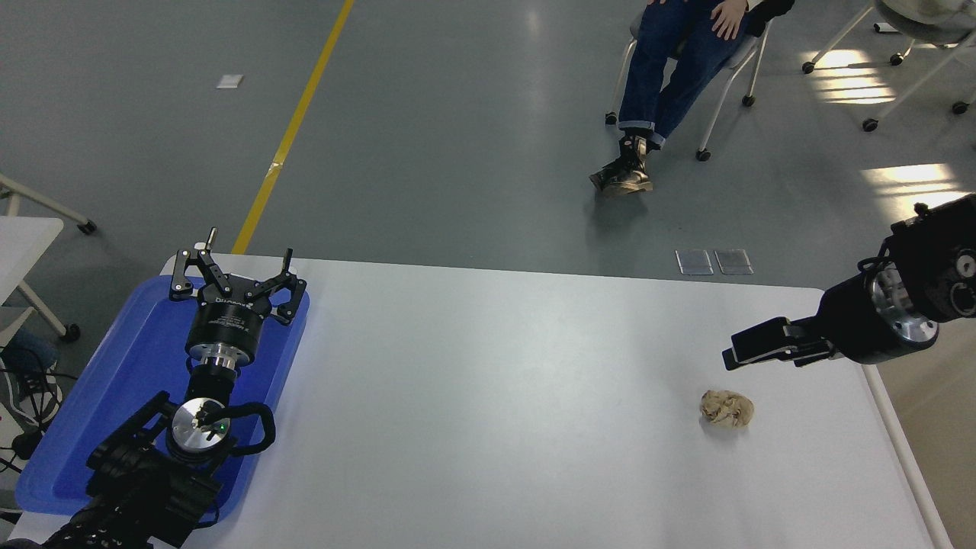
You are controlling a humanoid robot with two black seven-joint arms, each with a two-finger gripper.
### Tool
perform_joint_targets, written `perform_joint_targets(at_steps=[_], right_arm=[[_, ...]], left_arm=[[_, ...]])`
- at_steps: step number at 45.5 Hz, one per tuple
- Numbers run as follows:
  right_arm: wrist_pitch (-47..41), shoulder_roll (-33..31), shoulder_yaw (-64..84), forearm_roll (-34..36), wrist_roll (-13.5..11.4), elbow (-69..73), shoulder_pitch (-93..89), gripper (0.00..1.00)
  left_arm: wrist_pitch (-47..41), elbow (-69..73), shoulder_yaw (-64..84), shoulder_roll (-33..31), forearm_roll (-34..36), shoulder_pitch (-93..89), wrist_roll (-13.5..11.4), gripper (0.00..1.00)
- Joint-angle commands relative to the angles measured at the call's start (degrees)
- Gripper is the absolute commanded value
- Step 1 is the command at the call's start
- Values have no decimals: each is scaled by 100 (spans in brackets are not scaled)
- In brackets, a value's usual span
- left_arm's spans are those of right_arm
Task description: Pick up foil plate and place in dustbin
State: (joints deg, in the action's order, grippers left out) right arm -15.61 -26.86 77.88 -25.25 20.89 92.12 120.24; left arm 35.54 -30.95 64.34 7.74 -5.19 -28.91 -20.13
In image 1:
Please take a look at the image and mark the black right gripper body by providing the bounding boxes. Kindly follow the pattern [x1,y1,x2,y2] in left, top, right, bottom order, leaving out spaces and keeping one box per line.
[818,273,920,366]

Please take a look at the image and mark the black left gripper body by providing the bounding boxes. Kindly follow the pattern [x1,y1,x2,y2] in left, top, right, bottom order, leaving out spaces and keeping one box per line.
[185,292,271,361]

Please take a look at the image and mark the person's hand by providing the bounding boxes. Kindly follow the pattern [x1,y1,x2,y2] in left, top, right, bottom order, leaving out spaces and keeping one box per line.
[711,0,750,41]

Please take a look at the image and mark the crumpled tan paper ball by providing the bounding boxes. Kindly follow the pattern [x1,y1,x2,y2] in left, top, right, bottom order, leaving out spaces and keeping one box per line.
[700,389,756,429]

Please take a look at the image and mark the blue plastic tray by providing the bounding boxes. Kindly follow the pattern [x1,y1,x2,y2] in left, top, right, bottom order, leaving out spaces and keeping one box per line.
[15,274,311,523]

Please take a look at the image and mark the white side table on casters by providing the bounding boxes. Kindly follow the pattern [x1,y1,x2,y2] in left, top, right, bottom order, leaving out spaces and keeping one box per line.
[0,172,98,344]

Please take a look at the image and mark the person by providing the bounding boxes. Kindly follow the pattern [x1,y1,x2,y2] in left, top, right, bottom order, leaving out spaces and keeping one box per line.
[0,329,63,432]
[589,0,795,198]

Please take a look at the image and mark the white-legged chair on casters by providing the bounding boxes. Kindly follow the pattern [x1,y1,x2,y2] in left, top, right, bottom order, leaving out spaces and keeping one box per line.
[606,15,772,162]
[802,0,976,133]

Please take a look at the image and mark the black cable with plug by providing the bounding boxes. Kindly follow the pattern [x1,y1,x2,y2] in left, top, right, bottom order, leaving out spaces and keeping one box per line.
[0,347,77,474]

